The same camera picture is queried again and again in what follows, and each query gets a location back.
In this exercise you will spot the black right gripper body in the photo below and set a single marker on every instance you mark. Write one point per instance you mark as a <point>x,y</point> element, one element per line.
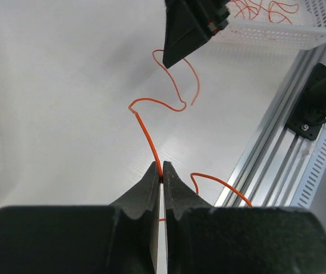
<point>212,15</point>

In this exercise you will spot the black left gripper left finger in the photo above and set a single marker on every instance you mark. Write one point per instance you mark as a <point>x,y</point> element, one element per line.
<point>121,237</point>

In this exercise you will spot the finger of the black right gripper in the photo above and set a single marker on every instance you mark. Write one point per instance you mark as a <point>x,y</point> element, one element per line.
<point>186,31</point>

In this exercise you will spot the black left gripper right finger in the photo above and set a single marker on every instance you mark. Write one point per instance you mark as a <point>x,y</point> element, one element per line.
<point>202,238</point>

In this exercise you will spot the white right plastic basket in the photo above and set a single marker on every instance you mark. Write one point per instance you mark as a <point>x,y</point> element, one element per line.
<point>290,24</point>

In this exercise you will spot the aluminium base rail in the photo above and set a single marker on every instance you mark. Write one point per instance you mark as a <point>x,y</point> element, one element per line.
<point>269,171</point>

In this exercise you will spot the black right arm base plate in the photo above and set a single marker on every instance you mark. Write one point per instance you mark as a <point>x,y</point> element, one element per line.
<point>309,112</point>

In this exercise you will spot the white slotted cable duct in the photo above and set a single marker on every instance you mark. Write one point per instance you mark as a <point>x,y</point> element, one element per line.
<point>312,175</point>

